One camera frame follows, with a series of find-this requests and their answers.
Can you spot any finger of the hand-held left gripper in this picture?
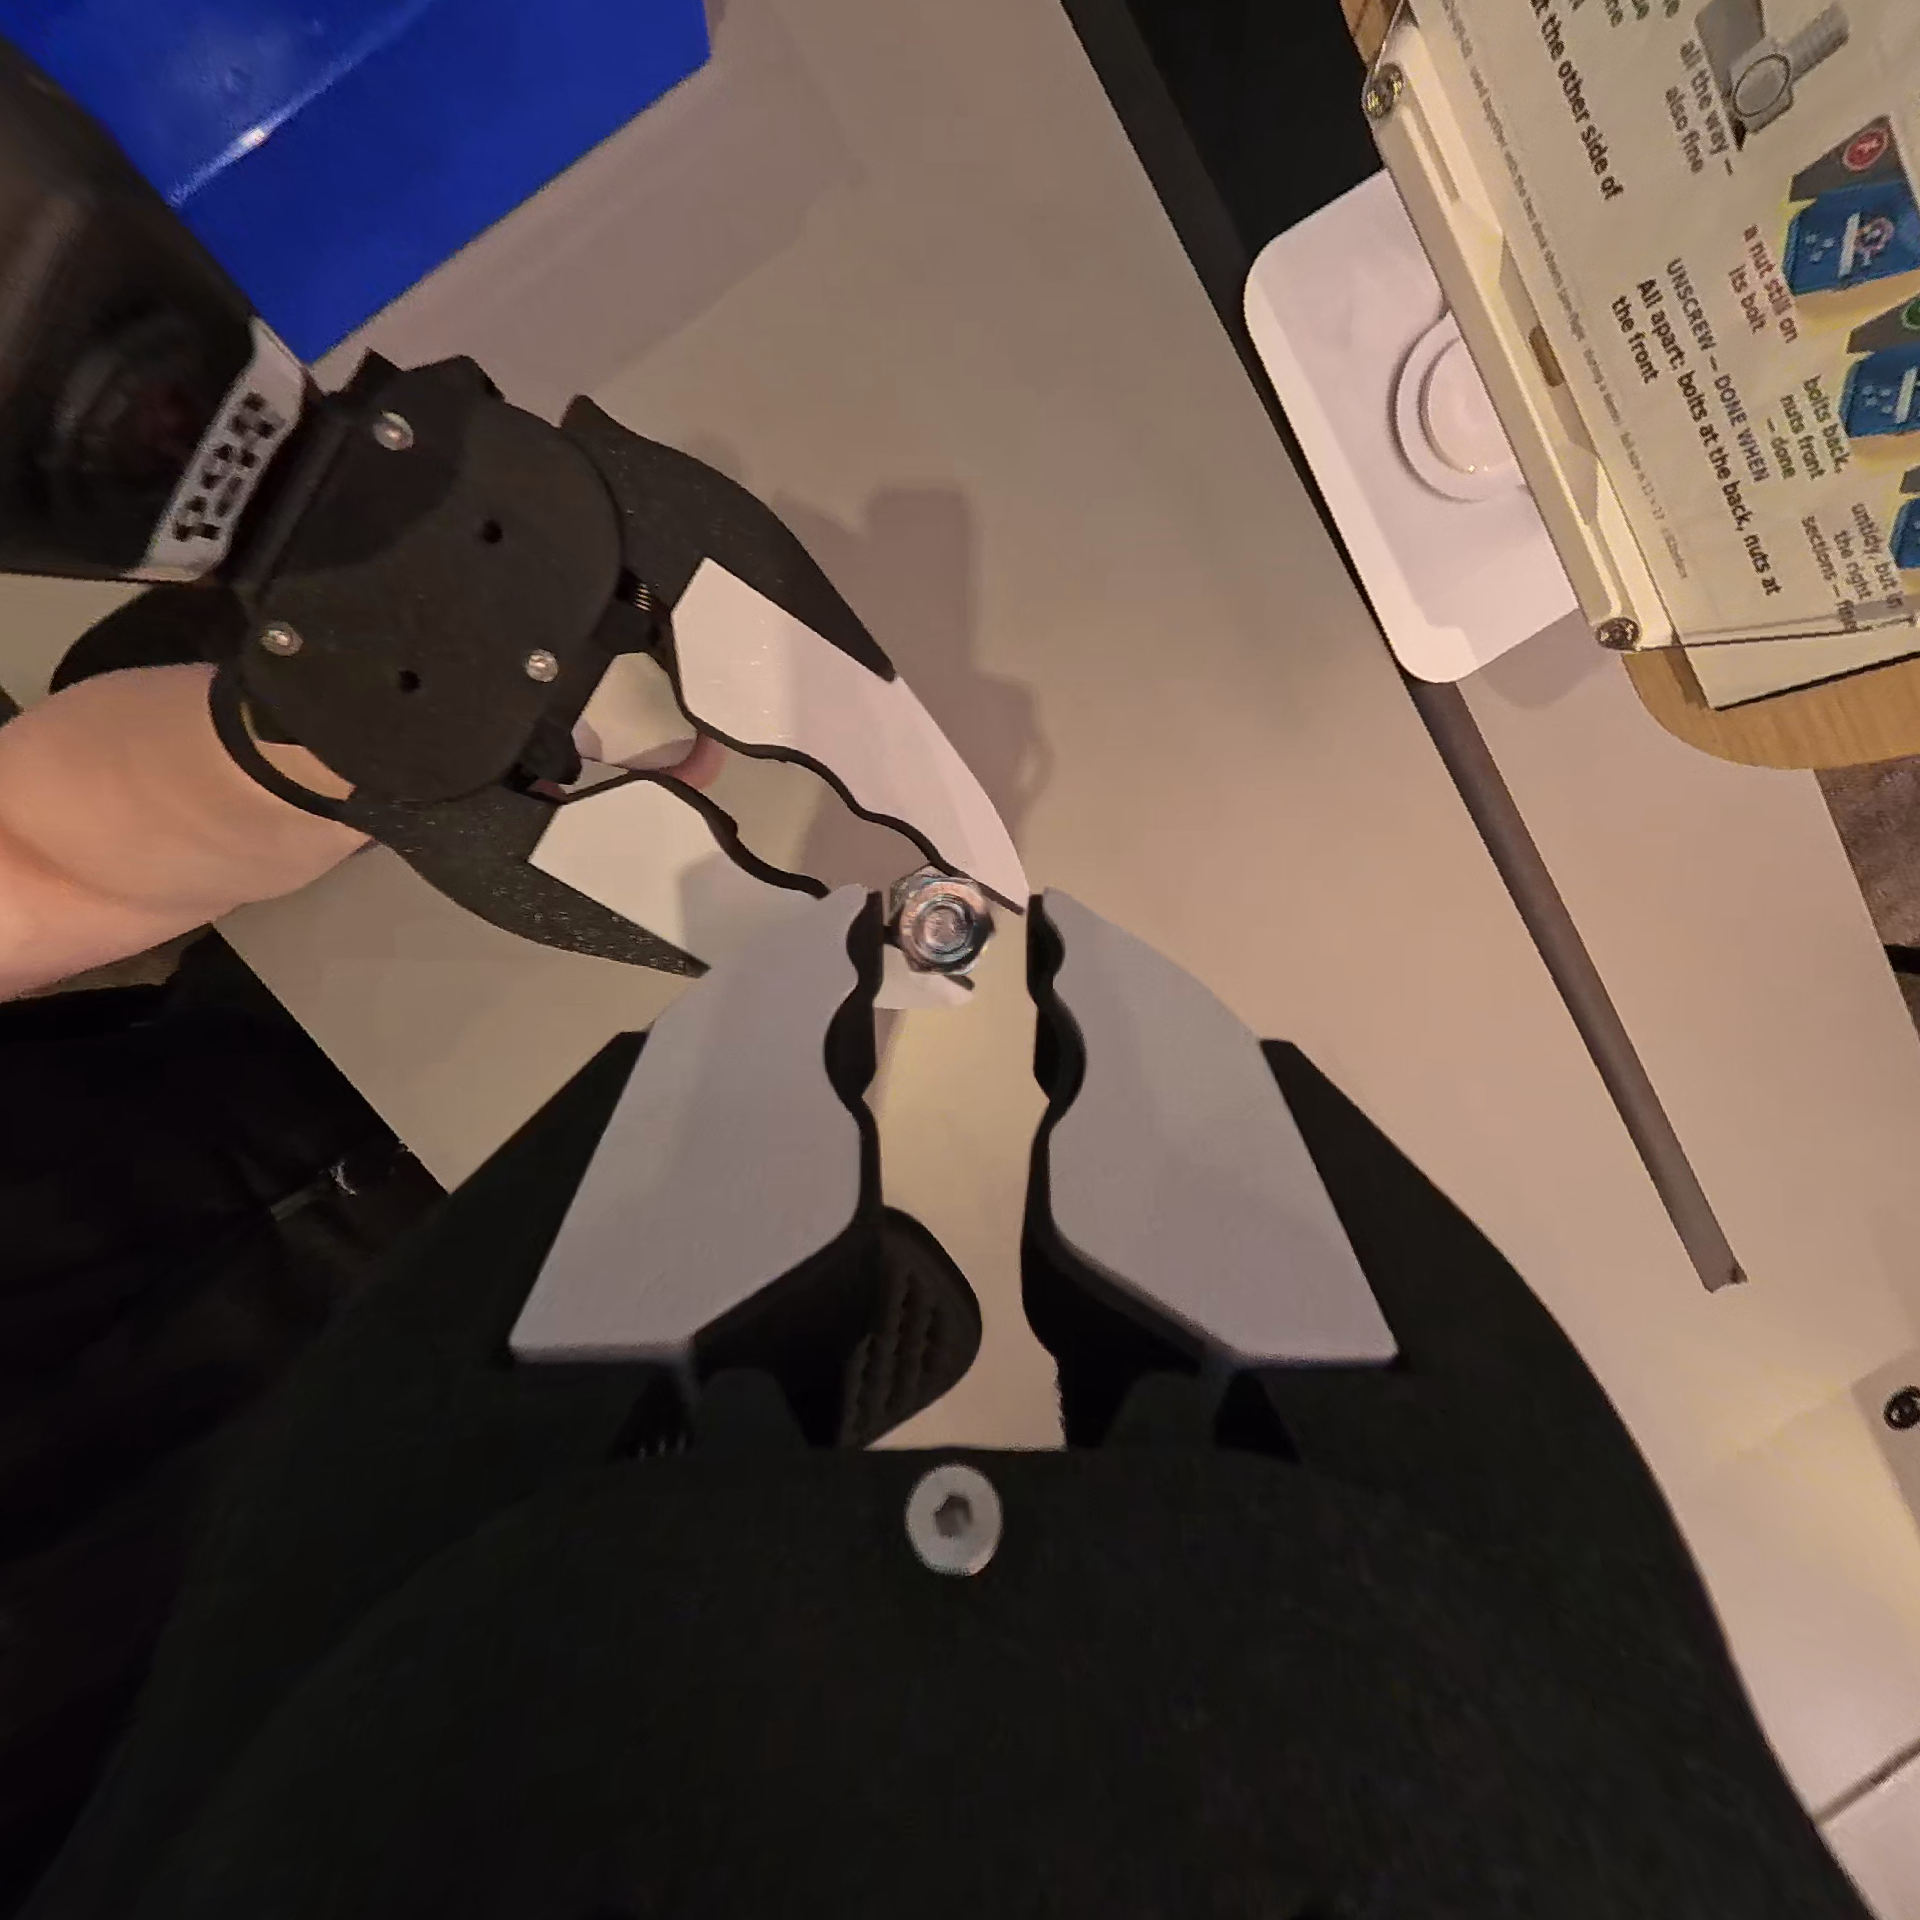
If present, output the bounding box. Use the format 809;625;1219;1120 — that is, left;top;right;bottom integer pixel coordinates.
664;556;1033;914
532;757;839;977

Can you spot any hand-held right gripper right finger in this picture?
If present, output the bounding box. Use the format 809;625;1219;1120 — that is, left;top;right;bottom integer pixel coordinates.
1019;888;1401;1449

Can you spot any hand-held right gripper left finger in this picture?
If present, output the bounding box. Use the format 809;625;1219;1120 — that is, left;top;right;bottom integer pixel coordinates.
511;885;889;1449

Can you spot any silver hex nut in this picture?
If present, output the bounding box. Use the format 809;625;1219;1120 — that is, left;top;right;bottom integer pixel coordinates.
884;883;995;972

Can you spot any blue plastic bin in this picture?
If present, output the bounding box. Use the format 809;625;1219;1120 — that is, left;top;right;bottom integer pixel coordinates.
0;0;713;366

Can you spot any person's left hand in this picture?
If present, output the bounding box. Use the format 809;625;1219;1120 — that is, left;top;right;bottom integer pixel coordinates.
0;668;376;1003

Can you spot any black foam pad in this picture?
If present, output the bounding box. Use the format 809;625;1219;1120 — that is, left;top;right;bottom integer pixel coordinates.
836;1206;987;1451

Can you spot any person's black clothing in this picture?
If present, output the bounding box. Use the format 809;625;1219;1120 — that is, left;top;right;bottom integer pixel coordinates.
0;921;452;1920

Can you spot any white page holder bar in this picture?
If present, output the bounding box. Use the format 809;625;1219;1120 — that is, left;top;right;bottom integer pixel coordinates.
1358;0;1681;656

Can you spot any printed instruction sheet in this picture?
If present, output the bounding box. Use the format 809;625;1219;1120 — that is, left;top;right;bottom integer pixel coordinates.
1410;0;1920;712

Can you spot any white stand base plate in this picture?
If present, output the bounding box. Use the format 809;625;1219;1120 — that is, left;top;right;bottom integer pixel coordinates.
1242;176;1586;689

